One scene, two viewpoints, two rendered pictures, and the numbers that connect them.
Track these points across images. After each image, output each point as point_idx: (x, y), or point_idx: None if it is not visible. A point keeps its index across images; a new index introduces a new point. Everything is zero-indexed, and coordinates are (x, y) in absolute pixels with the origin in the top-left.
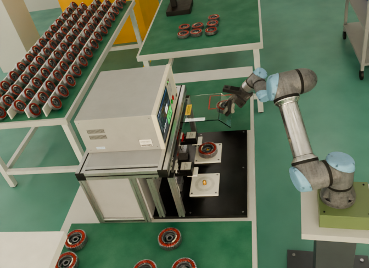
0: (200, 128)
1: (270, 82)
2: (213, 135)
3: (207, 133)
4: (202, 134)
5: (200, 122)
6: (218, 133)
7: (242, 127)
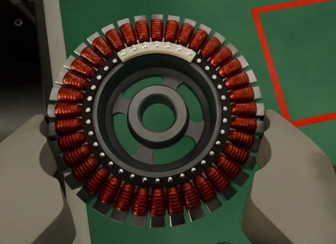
0: (98, 8)
1: None
2: (11, 91)
3: (25, 52)
4: (21, 30)
5: None
6: (30, 111)
7: (114, 233)
